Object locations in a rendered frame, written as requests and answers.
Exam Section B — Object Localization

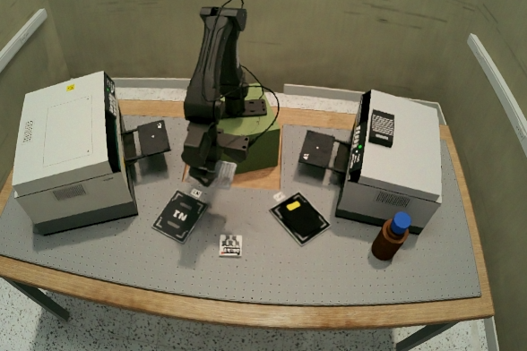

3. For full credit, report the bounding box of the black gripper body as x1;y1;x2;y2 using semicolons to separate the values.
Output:
189;149;223;177

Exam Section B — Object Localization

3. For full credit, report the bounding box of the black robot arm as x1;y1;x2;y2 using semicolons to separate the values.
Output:
181;7;267;167

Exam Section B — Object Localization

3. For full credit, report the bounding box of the brown bottle with blue cap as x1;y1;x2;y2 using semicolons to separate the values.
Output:
371;212;411;261

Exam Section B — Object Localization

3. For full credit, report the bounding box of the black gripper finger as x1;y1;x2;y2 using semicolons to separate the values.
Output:
190;172;216;187

